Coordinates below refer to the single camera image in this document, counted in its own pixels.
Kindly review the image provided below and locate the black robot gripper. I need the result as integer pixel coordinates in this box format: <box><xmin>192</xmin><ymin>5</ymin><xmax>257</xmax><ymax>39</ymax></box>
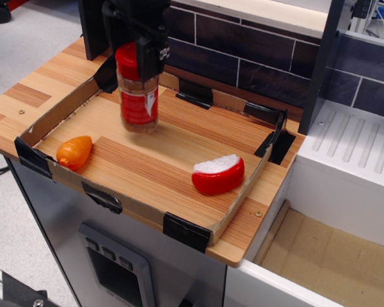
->
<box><xmin>102</xmin><ymin>1</ymin><xmax>171</xmax><ymax>82</ymax></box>

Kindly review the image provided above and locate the dark grey post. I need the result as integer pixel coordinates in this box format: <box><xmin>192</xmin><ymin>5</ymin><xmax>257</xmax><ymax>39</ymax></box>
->
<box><xmin>298</xmin><ymin>1</ymin><xmax>344</xmax><ymax>135</ymax></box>
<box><xmin>77</xmin><ymin>0</ymin><xmax>112</xmax><ymax>61</ymax></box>

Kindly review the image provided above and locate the red-lidded spice bottle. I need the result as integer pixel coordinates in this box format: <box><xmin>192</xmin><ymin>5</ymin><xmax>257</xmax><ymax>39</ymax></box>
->
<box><xmin>115</xmin><ymin>42</ymin><xmax>159</xmax><ymax>134</ymax></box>

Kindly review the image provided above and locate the orange toy carrot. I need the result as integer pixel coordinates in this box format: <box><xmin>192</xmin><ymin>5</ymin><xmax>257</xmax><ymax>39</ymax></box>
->
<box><xmin>56</xmin><ymin>136</ymin><xmax>92</xmax><ymax>171</ymax></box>

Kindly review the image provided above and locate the red white toy cheese wedge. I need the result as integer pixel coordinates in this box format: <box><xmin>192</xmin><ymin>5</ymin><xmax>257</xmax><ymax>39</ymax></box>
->
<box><xmin>191</xmin><ymin>154</ymin><xmax>245</xmax><ymax>194</ymax></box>

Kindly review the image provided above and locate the cardboard fence with black tape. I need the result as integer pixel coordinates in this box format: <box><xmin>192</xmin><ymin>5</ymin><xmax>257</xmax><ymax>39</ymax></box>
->
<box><xmin>15</xmin><ymin>51</ymin><xmax>304</xmax><ymax>265</ymax></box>

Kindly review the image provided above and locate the white toy sink drainboard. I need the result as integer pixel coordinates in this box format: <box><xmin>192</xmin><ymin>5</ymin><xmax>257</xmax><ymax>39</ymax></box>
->
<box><xmin>298</xmin><ymin>100</ymin><xmax>384</xmax><ymax>187</ymax></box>

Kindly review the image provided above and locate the black caster wheel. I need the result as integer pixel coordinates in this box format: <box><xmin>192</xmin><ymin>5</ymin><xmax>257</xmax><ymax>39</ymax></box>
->
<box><xmin>0</xmin><ymin>0</ymin><xmax>13</xmax><ymax>24</ymax></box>

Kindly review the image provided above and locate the dark grey left post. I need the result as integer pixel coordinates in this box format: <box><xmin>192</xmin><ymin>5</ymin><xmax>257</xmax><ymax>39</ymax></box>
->
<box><xmin>77</xmin><ymin>0</ymin><xmax>112</xmax><ymax>61</ymax></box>

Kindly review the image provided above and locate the grey oven control panel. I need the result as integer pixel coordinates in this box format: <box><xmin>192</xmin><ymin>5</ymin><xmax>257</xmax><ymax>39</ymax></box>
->
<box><xmin>79</xmin><ymin>223</ymin><xmax>156</xmax><ymax>306</ymax></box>

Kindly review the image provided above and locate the dark grey right post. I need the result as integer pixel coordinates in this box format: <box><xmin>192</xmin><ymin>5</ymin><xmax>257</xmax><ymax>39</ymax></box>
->
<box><xmin>298</xmin><ymin>1</ymin><xmax>344</xmax><ymax>135</ymax></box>

